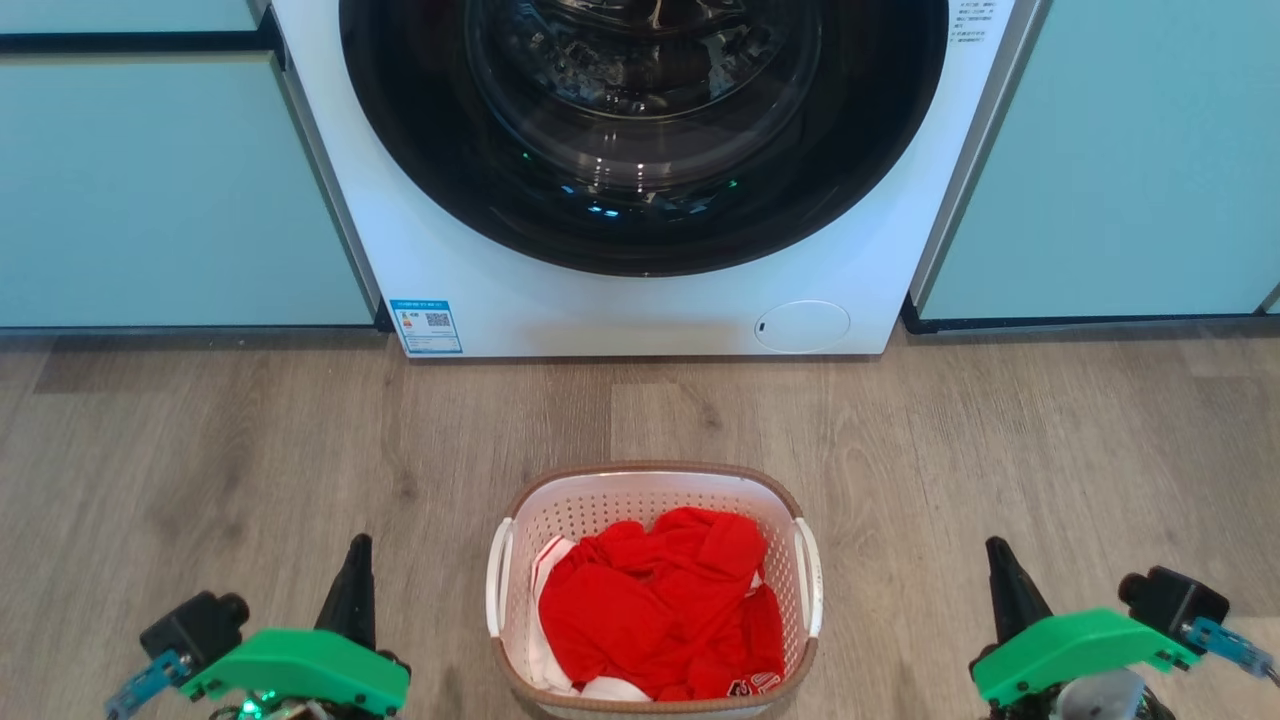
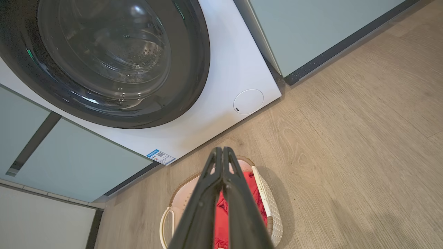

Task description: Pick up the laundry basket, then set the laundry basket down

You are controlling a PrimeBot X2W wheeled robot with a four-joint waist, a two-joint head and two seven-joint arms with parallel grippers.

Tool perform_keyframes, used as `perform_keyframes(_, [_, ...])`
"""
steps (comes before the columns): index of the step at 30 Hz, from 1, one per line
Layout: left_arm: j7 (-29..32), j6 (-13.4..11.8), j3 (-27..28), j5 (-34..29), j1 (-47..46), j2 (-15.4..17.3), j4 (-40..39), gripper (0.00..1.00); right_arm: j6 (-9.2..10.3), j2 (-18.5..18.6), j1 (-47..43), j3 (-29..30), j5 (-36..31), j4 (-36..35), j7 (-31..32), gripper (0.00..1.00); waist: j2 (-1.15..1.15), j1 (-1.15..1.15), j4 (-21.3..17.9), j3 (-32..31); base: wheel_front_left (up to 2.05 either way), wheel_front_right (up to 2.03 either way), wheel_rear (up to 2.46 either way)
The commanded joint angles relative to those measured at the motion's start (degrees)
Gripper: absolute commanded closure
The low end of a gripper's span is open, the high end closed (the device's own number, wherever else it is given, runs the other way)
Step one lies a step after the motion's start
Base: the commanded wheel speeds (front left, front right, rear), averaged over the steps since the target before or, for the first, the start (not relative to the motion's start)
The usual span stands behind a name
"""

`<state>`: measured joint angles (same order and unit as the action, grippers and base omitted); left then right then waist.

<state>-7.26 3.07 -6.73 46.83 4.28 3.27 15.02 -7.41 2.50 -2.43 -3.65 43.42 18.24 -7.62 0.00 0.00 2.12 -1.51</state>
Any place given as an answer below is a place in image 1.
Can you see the narrow pale teal cabinet drawer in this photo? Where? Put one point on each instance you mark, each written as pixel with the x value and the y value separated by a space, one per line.
pixel 120 14

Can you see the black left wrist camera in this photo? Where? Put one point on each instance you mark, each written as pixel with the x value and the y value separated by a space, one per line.
pixel 195 628

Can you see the blue camera connector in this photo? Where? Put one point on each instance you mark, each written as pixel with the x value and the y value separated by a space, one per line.
pixel 1230 645
pixel 145 685

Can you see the blue left camera connector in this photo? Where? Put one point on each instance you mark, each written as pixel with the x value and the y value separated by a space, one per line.
pixel 145 685

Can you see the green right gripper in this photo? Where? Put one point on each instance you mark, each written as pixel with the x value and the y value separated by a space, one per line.
pixel 1070 650

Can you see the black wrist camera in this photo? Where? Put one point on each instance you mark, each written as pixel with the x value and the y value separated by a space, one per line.
pixel 1172 598
pixel 195 628

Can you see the white garment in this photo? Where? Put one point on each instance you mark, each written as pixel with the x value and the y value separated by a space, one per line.
pixel 545 670

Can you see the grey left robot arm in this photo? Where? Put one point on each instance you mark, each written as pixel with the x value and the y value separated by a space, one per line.
pixel 270 708

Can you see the white perforated laundry basket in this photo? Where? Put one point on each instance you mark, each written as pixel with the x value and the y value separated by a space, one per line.
pixel 620 497

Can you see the red garment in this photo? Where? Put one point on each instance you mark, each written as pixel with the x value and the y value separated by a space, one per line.
pixel 650 610

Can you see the tall pale teal cabinet panel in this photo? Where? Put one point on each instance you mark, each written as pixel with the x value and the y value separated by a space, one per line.
pixel 1130 150

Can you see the small printed text label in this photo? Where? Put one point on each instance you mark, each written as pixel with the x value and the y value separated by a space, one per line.
pixel 970 20

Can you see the round white filter cover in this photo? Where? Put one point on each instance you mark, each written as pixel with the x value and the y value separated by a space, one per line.
pixel 802 326

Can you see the black round washer door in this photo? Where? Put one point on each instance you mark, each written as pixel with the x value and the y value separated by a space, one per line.
pixel 440 170

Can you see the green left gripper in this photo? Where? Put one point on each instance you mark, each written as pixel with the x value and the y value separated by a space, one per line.
pixel 300 665

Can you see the blue energy label sticker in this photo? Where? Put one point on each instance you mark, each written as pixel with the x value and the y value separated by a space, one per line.
pixel 426 327

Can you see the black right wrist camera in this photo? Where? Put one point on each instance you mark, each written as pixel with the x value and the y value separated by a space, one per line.
pixel 1172 598

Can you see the large pale teal cabinet door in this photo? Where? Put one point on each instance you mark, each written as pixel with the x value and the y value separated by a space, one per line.
pixel 150 200

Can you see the white front-load washing machine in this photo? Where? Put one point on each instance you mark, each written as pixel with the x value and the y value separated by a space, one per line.
pixel 650 310

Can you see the blue right camera connector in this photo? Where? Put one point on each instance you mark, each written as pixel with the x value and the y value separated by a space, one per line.
pixel 1230 645

